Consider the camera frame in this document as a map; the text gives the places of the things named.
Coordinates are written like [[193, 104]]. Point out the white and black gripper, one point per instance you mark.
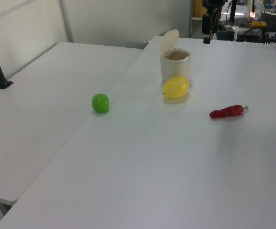
[[215, 3]]

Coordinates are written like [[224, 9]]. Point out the cream garbage bin with lid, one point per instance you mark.
[[176, 69]]

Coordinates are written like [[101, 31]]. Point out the brown wooden panel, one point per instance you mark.
[[198, 8]]

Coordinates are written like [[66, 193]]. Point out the yellow box device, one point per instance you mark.
[[258, 23]]

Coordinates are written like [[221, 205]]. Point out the yellow toy melon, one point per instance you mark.
[[176, 88]]

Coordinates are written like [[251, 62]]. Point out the red toy chili pepper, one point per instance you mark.
[[224, 112]]

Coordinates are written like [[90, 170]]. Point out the green toy apple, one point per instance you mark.
[[100, 103]]

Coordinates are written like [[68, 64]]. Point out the grey metal frame post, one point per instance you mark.
[[66, 21]]

